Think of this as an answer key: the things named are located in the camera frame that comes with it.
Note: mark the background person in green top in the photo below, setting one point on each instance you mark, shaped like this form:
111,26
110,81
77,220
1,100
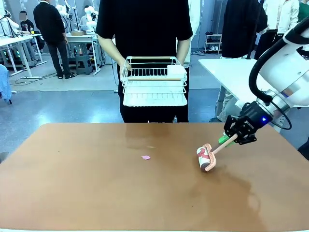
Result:
303,9

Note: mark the white plastic drain tray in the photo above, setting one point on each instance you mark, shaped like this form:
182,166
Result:
154,100

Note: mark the background person in white jacket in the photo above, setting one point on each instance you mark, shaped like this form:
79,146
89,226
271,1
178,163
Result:
280,17

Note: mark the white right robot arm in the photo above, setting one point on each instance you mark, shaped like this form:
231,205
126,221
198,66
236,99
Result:
289,67

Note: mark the background person in black coat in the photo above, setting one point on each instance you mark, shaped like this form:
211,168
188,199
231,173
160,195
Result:
241,26

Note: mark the white desk with box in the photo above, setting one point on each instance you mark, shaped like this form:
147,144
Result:
82,38

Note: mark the person's right forearm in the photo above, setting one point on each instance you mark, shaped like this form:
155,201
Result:
109,48

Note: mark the person's left hand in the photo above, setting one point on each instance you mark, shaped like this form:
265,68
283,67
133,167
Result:
186,65

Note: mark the person in black t-shirt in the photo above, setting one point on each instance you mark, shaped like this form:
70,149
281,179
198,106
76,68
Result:
144,29

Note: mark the pink paper scrap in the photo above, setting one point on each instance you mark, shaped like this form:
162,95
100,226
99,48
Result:
145,157

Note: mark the person's left forearm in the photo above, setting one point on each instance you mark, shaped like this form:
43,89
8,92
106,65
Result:
183,50

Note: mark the grey plastic step stool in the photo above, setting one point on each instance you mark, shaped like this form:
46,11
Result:
84,64

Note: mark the background person in black clothes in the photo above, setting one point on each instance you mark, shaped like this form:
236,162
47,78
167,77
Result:
51,29

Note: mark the pink lint roller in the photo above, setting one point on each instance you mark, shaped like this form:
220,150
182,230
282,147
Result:
207,158

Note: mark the seated background person blurred face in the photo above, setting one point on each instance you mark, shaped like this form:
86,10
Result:
26,25

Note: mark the black chair edge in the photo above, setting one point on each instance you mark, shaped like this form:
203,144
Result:
304,151

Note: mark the person's right hand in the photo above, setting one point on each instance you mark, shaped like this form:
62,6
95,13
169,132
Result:
126,65

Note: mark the white humanoid background robot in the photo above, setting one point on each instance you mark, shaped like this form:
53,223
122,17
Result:
90,17

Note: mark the brown cardboard box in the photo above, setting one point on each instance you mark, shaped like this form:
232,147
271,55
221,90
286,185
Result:
78,33

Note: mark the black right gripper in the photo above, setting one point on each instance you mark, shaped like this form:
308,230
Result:
253,116

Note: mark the long white background desk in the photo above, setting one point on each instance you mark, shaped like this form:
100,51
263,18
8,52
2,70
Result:
17,41

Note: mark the white background table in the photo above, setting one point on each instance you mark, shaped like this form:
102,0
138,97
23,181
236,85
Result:
229,72

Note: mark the white plastic cutlery cup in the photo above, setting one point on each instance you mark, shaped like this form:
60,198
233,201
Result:
176,71

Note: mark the white shoe rack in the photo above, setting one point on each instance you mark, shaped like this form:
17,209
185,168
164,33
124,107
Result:
213,44

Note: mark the blue cloth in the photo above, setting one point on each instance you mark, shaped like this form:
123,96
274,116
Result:
4,82

